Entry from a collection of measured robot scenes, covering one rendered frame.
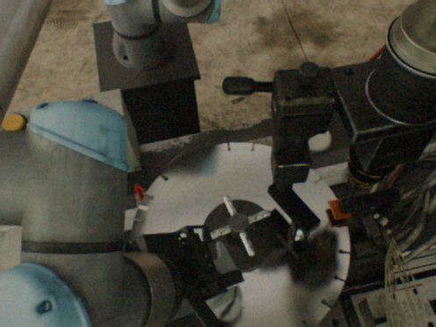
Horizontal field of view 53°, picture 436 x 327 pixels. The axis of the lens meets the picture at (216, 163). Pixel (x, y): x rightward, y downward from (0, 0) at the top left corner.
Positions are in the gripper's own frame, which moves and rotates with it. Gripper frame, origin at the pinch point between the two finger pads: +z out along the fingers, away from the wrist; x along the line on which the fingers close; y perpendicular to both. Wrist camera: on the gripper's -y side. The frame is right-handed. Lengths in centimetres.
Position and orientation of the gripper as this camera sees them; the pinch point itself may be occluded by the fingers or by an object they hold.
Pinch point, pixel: (233, 282)
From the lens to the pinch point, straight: 61.5
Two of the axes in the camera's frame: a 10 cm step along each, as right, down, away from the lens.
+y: -3.9, -8.8, 2.9
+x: -8.2, 4.7, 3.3
